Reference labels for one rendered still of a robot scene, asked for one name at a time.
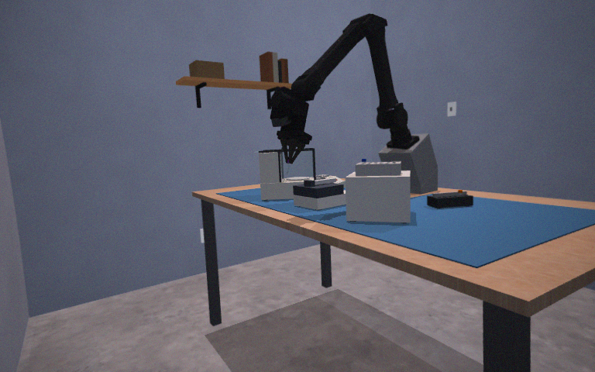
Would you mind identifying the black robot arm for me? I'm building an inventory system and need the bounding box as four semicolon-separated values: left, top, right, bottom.
270;13;420;150

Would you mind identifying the blue bench mat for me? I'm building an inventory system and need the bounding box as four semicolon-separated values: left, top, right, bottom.
216;188;595;268

